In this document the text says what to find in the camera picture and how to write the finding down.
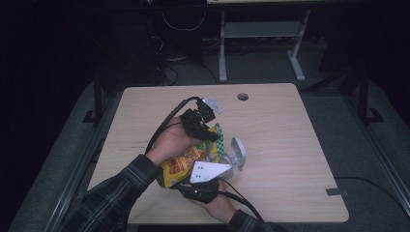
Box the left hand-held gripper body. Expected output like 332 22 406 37
179 97 223 141

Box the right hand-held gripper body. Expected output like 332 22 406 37
173 160 233 205

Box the yellow snack pouch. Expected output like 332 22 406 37
157 123 225 189

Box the clear container with white lid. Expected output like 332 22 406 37
218 136 249 180

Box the person's left hand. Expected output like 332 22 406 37
145 115 202 166

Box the person's right hand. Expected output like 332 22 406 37
190 181 238 224

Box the black metal stand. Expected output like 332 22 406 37
356 66 385 126
81 78 104 128

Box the white-framed desk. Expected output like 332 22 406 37
206 0 327 83

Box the grey tape strip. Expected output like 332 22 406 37
326 188 349 197

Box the left hand-held gripper cable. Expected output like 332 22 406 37
144 96 202 155

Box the hand-held gripper cable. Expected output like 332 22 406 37
144 96 202 155
218 178 266 223

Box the right hand-held gripper cable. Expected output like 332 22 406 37
218 178 266 223

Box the bundle of black cables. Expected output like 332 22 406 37
151 35 220 86

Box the white hanging cable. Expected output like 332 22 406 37
161 12 207 32

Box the grey metal rail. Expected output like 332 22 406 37
47 93 125 232
341 95 410 209

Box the black floor cable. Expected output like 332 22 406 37
333 176 410 214

